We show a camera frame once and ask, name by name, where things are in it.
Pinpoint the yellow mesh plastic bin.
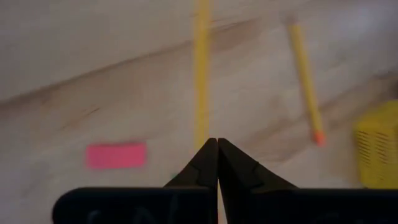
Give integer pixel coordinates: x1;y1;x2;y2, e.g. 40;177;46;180
353;99;398;190

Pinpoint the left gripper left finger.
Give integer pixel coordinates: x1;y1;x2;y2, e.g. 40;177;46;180
161;138;219;224

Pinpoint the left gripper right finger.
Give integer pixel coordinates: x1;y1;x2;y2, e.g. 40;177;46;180
218;138;300;224

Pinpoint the pink eraser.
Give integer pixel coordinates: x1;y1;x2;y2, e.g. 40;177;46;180
85;142;147;170

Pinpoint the yellow pencil with orange tip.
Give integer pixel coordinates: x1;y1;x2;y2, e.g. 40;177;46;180
285;21;326;147
192;0;215;154

